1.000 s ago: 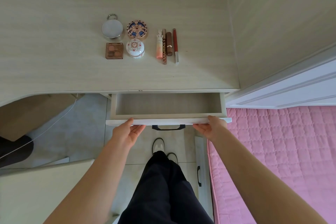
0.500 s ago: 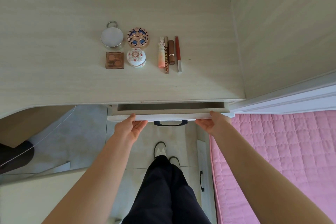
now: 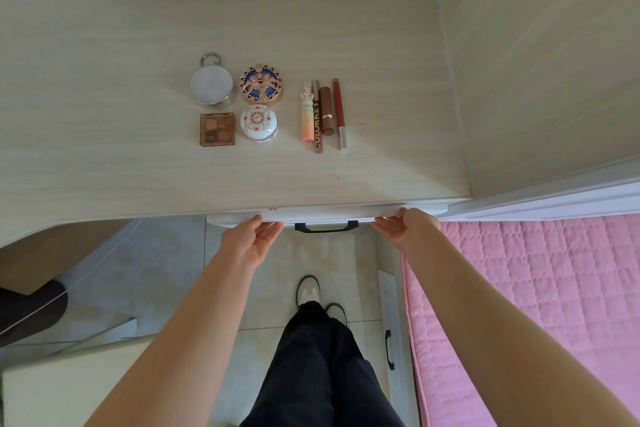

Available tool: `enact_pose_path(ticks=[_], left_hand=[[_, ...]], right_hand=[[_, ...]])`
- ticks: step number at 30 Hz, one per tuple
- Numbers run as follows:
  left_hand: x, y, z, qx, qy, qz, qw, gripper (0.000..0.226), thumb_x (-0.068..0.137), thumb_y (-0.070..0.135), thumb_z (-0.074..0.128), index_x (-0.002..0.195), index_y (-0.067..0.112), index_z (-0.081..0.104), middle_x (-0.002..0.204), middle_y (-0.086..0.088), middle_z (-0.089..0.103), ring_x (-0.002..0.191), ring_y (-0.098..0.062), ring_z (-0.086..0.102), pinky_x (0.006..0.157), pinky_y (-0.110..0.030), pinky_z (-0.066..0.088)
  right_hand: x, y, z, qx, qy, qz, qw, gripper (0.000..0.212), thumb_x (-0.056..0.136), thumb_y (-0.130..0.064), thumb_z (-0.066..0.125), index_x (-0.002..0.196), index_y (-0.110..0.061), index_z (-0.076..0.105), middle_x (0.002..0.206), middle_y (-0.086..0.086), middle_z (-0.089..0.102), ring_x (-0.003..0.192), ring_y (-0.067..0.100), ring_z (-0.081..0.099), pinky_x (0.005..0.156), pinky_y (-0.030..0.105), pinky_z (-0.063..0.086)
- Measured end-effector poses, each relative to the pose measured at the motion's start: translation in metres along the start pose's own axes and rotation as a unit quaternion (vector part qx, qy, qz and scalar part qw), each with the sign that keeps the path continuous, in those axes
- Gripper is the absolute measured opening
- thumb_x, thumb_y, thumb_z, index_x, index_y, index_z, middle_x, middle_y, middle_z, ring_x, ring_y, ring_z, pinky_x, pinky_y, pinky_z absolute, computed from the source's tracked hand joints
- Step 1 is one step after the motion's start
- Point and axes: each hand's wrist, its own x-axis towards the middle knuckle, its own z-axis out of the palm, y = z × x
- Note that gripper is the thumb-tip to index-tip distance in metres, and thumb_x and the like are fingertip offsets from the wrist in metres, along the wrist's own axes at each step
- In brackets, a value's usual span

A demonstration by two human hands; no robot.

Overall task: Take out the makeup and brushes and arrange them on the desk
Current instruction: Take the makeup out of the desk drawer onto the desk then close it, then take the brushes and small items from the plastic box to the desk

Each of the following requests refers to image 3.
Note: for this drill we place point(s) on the person's right forearm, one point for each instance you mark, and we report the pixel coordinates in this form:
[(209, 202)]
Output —
[(500, 341)]

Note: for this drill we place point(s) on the light wooden side panel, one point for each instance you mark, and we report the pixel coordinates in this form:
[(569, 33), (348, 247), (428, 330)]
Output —
[(540, 66)]

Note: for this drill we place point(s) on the brown cardboard box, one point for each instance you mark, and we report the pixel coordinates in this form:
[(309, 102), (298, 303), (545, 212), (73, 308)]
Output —
[(50, 256)]

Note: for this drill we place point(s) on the person's right shoe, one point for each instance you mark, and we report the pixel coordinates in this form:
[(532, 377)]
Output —
[(336, 312)]

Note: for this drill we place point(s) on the white panelled bed frame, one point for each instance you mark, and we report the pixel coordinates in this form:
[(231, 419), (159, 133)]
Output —
[(550, 201)]

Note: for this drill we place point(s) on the white round blush compact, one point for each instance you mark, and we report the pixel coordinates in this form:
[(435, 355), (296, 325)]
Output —
[(257, 121)]

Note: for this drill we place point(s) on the rose gold floral compact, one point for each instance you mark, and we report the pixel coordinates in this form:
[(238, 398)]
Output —
[(261, 81)]

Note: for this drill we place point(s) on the person's left forearm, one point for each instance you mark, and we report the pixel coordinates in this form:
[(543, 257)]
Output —
[(180, 351)]

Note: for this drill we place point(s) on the person's right hand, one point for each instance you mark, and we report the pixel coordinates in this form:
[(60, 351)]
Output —
[(412, 234)]

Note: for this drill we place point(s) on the rose gold brown lipstick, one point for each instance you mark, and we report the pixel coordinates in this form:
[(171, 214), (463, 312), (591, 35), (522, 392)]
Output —
[(326, 111)]

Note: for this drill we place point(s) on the person's shoe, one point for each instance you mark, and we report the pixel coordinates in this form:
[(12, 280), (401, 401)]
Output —
[(336, 312), (307, 291)]

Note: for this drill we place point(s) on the cream wooden chair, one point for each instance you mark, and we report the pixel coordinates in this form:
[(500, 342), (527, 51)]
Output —
[(60, 386)]

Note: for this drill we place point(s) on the pink quilted mat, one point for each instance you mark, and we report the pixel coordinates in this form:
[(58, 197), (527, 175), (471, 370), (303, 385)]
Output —
[(525, 281)]

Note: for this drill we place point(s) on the person's left hand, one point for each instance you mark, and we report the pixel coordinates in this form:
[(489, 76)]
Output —
[(247, 244)]

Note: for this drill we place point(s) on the white wooden drawer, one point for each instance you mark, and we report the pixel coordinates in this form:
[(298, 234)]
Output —
[(325, 215)]

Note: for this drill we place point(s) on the red lip gloss tube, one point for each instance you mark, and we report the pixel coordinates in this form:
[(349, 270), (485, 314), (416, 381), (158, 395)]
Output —
[(339, 111)]

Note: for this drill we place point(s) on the brown eyeshadow quad palette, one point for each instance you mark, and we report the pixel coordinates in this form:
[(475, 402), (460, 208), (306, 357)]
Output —
[(217, 130)]

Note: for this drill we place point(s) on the person's black trousers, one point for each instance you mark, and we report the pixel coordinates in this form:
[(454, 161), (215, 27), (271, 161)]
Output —
[(315, 376)]

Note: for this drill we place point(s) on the silver round cushion compact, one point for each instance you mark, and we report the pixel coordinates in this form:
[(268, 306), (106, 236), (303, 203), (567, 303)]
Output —
[(211, 84)]

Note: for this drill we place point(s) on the person's left shoe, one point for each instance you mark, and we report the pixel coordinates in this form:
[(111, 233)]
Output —
[(307, 291)]

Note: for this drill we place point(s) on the pink cat lip tube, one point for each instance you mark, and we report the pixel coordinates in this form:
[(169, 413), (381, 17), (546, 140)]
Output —
[(306, 116)]

